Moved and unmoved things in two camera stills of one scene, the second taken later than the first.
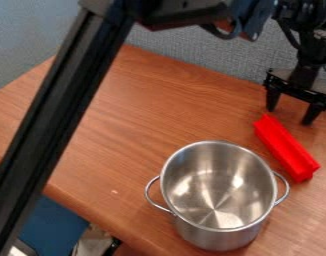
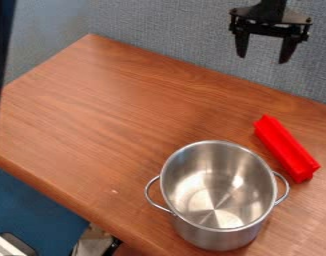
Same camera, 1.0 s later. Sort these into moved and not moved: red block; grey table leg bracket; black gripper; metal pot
Moved: black gripper
Not moved: grey table leg bracket; metal pot; red block
